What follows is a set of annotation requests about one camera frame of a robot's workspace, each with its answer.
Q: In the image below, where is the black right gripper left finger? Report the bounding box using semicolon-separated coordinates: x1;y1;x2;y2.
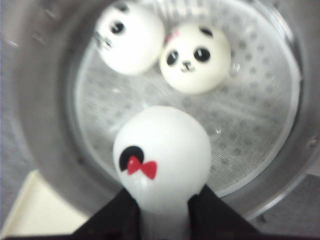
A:
5;188;140;240

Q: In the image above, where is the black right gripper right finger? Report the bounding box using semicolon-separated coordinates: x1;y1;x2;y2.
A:
187;185;317;240

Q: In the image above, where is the panda bun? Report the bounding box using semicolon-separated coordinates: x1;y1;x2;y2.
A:
113;105;212;240
93;0;166;75
159;21;232;95

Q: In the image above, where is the stainless steel steamer pot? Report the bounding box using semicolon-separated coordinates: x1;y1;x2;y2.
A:
1;0;320;219

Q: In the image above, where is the cream plastic tray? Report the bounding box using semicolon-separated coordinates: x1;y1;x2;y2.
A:
0;170;89;239

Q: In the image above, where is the white perforated steamer liner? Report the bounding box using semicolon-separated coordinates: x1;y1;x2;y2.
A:
72;0;301;197

